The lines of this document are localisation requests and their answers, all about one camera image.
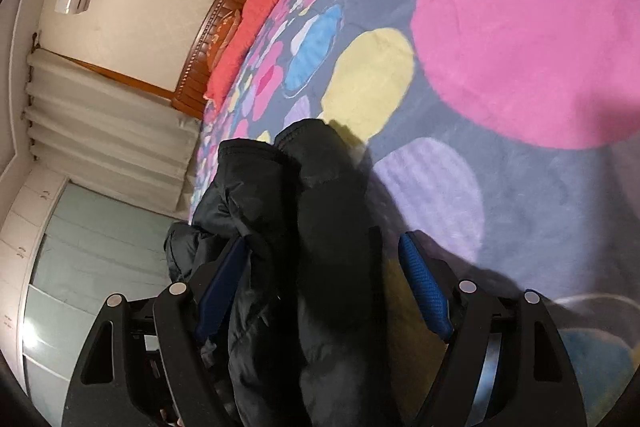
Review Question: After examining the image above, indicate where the red pillow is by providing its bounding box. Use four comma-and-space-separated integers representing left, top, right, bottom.
204, 0, 290, 102

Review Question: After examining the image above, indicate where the orange patterned cushion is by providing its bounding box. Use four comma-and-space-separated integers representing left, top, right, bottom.
207, 9, 242, 68

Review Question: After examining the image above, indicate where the frosted glass wardrobe door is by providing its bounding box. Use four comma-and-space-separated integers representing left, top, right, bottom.
0, 167, 187, 390

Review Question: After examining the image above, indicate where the beige curtain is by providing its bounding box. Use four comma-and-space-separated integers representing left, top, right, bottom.
22, 47, 201, 212

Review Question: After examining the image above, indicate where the dotted colourful bed blanket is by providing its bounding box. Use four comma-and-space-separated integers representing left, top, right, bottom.
187, 0, 640, 427

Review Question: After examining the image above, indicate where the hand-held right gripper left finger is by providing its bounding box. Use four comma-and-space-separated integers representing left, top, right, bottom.
65, 234, 251, 427

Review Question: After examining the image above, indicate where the black puffer jacket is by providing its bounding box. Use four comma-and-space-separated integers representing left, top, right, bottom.
165, 118, 401, 427

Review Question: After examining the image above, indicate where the wooden wall trim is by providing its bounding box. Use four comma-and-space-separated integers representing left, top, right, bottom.
35, 32, 177, 102

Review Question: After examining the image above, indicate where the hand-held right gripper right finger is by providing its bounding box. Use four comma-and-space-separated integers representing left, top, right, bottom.
397, 231, 588, 427

